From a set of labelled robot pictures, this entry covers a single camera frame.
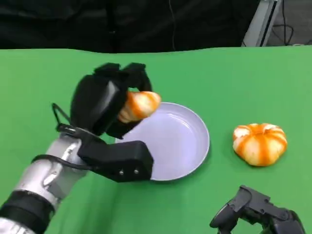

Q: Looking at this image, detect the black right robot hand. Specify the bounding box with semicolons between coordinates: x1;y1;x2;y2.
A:
209;185;307;234

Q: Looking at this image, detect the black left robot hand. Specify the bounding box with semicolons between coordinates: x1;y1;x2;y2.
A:
70;62;153;140

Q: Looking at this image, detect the long orange white bread roll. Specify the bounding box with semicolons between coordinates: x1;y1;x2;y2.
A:
117;90;162;124

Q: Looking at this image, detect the round orange white bread roll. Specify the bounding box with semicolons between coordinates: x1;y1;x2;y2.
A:
233;123;289;167

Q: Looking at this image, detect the black backdrop cloth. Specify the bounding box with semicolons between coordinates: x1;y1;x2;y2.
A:
0;0;261;54

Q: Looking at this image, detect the lilac plate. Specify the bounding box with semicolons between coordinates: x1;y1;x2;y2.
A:
114;101;211;182

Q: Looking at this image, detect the green table cloth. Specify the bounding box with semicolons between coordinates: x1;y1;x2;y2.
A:
0;44;312;234

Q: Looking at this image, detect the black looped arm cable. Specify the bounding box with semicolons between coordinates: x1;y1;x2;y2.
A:
51;103;82;135

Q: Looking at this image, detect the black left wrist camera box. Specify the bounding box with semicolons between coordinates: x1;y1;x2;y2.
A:
77;140;155;183

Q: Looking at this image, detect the black forearm cable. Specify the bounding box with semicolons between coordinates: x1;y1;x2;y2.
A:
31;154;98;172

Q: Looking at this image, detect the black floor cable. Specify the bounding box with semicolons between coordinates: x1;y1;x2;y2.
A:
271;23;297;46

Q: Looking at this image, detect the aluminium frame post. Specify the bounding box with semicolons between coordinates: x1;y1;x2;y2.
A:
241;0;279;47

